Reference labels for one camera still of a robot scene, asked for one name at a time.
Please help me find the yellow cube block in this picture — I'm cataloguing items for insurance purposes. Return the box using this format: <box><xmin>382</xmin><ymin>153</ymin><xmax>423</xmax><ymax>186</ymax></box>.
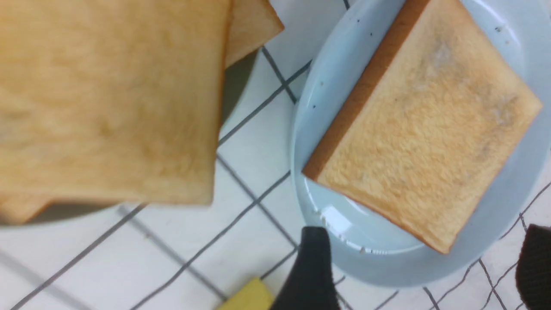
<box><xmin>217</xmin><ymin>277</ymin><xmax>274</xmax><ymax>310</ymax></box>

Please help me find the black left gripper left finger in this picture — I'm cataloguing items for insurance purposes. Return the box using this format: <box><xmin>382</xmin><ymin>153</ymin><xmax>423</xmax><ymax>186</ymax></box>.
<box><xmin>270</xmin><ymin>227</ymin><xmax>341</xmax><ymax>310</ymax></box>

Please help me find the light blue plate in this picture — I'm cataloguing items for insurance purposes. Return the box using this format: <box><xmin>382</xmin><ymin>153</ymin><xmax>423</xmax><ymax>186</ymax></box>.
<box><xmin>290</xmin><ymin>0</ymin><xmax>550</xmax><ymax>289</ymax></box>

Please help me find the toast slice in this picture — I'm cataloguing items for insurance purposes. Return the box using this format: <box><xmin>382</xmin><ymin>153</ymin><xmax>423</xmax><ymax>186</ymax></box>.
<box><xmin>2</xmin><ymin>0</ymin><xmax>284</xmax><ymax>202</ymax></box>
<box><xmin>0</xmin><ymin>0</ymin><xmax>232</xmax><ymax>205</ymax></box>
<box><xmin>302</xmin><ymin>0</ymin><xmax>543</xmax><ymax>254</ymax></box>

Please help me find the white grid tablecloth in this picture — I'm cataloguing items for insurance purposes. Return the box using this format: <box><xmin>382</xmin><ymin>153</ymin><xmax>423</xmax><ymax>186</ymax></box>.
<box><xmin>0</xmin><ymin>0</ymin><xmax>551</xmax><ymax>310</ymax></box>

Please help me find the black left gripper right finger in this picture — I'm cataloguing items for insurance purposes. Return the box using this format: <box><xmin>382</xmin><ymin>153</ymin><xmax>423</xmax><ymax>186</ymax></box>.
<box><xmin>515</xmin><ymin>224</ymin><xmax>551</xmax><ymax>310</ymax></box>

